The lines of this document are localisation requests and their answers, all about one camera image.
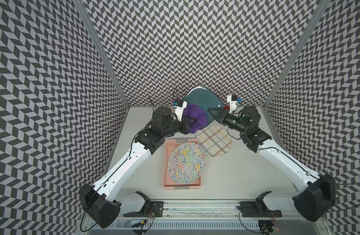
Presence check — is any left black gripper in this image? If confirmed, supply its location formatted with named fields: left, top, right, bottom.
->
left=161, top=115, right=194, bottom=137

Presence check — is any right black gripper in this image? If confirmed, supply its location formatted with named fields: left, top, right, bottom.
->
left=206, top=107, right=248, bottom=134

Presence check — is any purple cloth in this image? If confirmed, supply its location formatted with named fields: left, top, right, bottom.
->
left=183, top=104, right=208, bottom=134

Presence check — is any white plaid striped plate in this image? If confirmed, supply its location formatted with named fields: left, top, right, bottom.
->
left=195, top=125, right=232, bottom=157

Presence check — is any dark teal square plate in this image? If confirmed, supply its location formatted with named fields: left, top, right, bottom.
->
left=183, top=84, right=224, bottom=125

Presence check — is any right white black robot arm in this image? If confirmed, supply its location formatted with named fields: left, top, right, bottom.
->
left=208, top=106, right=336, bottom=222

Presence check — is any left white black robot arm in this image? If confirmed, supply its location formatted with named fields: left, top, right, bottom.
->
left=79, top=106, right=196, bottom=229

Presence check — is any colourful speckled round plate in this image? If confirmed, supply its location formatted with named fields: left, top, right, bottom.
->
left=167, top=142, right=206, bottom=185

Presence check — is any pink plastic tray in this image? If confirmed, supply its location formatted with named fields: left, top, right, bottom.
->
left=162, top=138, right=202, bottom=190

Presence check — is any aluminium front rail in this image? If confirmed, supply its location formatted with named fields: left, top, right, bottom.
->
left=80, top=199, right=327, bottom=221

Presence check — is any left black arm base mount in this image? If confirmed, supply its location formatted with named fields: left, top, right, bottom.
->
left=120, top=191, right=164, bottom=217

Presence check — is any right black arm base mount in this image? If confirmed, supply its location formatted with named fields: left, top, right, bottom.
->
left=237, top=191, right=282, bottom=218

